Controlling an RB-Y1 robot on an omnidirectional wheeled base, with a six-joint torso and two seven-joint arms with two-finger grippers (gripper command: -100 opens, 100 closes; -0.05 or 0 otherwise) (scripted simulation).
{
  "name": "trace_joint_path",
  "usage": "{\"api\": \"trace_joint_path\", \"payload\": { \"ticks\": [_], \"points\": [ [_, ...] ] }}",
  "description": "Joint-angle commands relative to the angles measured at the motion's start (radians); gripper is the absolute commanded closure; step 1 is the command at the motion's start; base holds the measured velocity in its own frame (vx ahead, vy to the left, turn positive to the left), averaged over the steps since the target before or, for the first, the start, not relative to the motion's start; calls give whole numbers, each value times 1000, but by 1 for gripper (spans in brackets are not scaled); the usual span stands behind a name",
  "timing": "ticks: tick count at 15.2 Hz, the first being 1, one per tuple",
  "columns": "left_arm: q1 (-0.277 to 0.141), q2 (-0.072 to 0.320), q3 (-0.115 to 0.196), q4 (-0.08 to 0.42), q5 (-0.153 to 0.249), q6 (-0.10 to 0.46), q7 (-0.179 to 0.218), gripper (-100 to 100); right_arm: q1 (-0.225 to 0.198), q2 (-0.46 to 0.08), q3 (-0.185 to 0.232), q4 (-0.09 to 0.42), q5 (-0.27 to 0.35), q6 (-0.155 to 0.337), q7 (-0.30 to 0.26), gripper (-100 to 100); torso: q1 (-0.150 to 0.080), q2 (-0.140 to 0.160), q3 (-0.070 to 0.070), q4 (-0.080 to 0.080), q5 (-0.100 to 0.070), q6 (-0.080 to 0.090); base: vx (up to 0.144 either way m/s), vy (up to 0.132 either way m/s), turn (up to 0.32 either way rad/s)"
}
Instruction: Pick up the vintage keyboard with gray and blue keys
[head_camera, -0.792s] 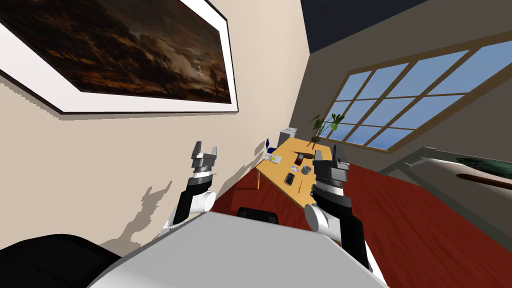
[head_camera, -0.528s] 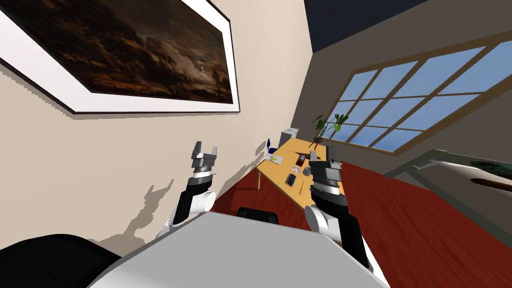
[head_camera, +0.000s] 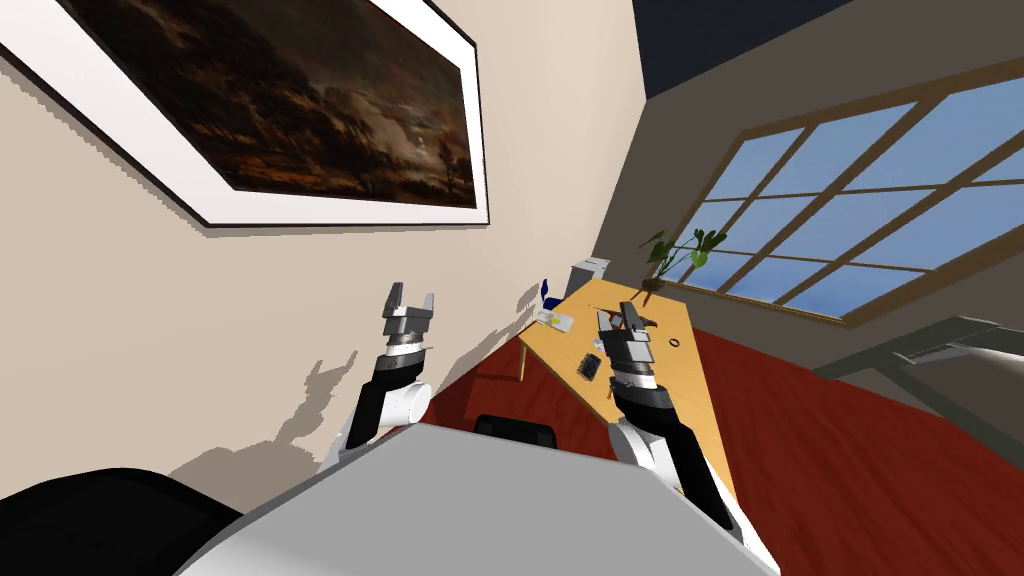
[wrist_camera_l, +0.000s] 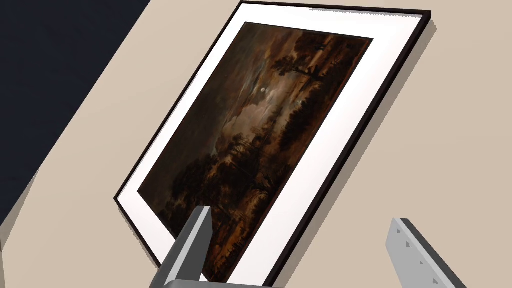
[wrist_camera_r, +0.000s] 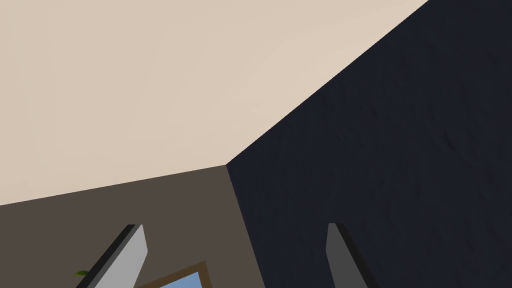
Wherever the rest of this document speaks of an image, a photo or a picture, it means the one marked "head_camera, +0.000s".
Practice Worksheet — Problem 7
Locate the wood framed window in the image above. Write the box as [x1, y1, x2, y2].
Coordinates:
[654, 57, 1024, 329]

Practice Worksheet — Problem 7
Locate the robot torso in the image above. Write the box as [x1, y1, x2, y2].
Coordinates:
[171, 413, 782, 576]

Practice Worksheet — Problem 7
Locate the light wooden table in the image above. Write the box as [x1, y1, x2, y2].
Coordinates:
[515, 277, 739, 499]

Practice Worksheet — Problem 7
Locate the grey table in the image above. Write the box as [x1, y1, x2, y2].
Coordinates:
[811, 314, 1024, 449]

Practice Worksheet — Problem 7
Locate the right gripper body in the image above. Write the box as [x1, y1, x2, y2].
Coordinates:
[599, 327, 659, 381]

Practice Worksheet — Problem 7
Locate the green potted plant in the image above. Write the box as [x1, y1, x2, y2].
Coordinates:
[637, 227, 730, 309]

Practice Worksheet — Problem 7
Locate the pale grey box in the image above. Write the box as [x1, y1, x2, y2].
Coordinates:
[566, 255, 612, 302]

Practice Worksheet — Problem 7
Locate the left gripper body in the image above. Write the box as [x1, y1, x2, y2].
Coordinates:
[381, 305, 436, 347]

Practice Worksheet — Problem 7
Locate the dark framed landscape painting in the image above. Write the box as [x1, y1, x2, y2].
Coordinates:
[0, 0, 491, 230]

